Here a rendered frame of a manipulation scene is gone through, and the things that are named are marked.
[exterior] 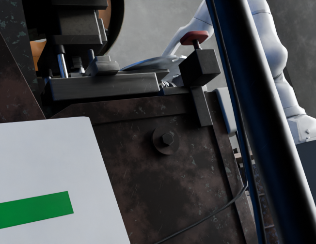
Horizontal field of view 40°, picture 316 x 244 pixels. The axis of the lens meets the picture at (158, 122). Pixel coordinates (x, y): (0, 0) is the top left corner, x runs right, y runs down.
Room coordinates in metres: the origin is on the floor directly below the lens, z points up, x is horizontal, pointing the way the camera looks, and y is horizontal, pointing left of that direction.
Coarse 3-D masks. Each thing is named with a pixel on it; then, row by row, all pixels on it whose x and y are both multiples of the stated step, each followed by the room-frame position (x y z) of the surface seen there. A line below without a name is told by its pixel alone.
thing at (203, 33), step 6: (192, 30) 1.05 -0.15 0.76; (198, 30) 1.05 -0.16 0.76; (204, 30) 1.06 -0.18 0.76; (186, 36) 1.05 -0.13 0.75; (192, 36) 1.05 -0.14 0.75; (198, 36) 1.06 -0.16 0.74; (204, 36) 1.07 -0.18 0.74; (180, 42) 1.08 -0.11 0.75; (186, 42) 1.08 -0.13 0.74; (192, 42) 1.08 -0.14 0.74; (198, 42) 1.08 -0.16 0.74
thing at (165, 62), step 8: (160, 56) 1.25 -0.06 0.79; (168, 56) 1.26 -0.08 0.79; (184, 56) 1.30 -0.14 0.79; (136, 64) 1.25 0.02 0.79; (144, 64) 1.26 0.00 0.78; (152, 64) 1.28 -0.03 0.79; (160, 64) 1.30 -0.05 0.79; (168, 64) 1.33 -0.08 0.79; (176, 64) 1.35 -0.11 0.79; (176, 72) 1.44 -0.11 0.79
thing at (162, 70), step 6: (120, 72) 1.25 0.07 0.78; (126, 72) 1.26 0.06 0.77; (132, 72) 1.27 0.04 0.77; (138, 72) 1.28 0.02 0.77; (144, 72) 1.29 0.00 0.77; (150, 72) 1.30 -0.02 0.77; (156, 72) 1.31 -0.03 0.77; (162, 72) 1.33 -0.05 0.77; (168, 72) 1.34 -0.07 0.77; (162, 78) 1.39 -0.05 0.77
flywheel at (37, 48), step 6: (108, 0) 1.71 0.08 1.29; (108, 6) 1.71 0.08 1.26; (102, 12) 1.69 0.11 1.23; (108, 12) 1.70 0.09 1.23; (102, 18) 1.69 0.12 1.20; (108, 18) 1.70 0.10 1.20; (108, 24) 1.70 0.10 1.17; (30, 42) 1.56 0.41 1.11; (36, 42) 1.57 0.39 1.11; (42, 42) 1.58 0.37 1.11; (36, 48) 1.57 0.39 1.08; (42, 48) 1.58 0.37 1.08; (36, 54) 1.57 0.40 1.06; (36, 60) 1.53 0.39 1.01; (36, 66) 1.53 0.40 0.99; (36, 72) 1.54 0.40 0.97
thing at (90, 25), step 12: (48, 12) 1.22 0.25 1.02; (60, 12) 1.17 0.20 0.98; (72, 12) 1.19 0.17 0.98; (84, 12) 1.21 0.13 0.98; (96, 12) 1.23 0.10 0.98; (48, 24) 1.24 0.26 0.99; (60, 24) 1.17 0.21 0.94; (72, 24) 1.19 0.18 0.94; (84, 24) 1.21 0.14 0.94; (96, 24) 1.23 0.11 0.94; (48, 36) 1.26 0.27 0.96
